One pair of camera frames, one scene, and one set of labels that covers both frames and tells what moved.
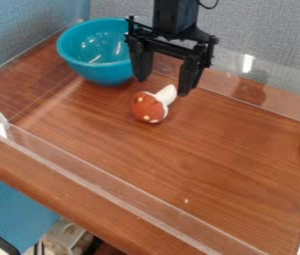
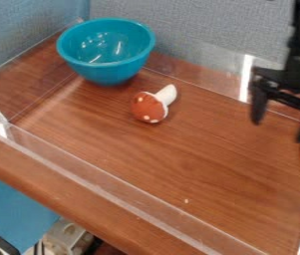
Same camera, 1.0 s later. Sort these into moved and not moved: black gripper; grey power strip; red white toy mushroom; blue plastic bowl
Moved: black gripper
Not moved: grey power strip; blue plastic bowl; red white toy mushroom
